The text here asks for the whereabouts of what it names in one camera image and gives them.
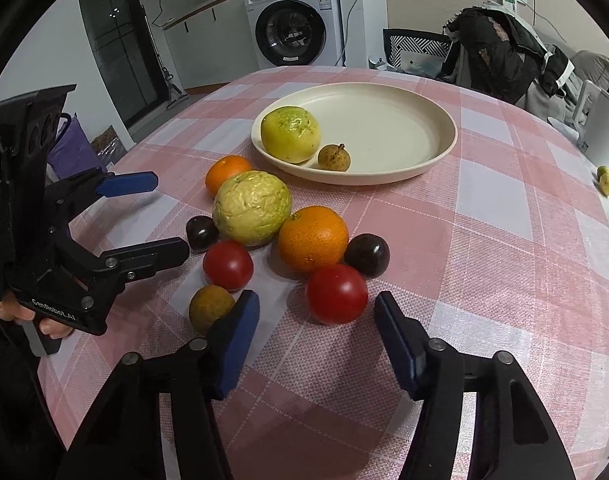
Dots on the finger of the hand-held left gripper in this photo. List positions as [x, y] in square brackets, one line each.
[127, 183]
[154, 255]

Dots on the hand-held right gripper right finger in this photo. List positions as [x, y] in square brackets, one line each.
[397, 345]

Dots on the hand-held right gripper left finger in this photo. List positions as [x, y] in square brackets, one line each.
[237, 345]

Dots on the brown-green round fruit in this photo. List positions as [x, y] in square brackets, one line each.
[209, 307]

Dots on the dark purple plum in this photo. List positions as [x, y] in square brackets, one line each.
[201, 234]
[367, 256]

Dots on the red tomato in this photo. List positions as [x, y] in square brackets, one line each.
[228, 265]
[337, 293]

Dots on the small orange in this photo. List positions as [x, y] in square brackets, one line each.
[227, 171]

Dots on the pale green wrinkled guava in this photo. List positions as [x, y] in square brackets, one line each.
[252, 207]

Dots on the large orange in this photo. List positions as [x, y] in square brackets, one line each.
[313, 238]

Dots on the cream round plate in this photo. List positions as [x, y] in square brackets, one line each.
[384, 130]

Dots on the person's left hand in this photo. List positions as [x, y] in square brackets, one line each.
[54, 329]

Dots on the brown patterned box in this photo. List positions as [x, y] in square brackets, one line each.
[105, 145]

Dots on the purple bag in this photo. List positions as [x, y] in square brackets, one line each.
[72, 147]

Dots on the white mop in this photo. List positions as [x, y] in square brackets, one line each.
[175, 95]

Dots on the pink checked tablecloth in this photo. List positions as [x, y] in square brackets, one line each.
[484, 260]

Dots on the dark glass door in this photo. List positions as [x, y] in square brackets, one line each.
[114, 45]

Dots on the white kitchen counter cabinet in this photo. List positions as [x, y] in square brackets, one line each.
[209, 40]

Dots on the yellow-green guava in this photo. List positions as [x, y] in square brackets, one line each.
[290, 134]

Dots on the small brown longan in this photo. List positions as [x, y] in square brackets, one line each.
[333, 158]

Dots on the white washing machine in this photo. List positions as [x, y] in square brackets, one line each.
[294, 35]

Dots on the small yellow-green fruit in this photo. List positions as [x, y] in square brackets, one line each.
[601, 170]
[607, 183]

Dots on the patterned back chair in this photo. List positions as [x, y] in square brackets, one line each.
[414, 47]

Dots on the white electric kettle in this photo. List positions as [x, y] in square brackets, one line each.
[606, 125]

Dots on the dark jacket pile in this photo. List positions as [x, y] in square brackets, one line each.
[504, 55]

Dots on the grey sofa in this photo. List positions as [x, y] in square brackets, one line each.
[591, 65]

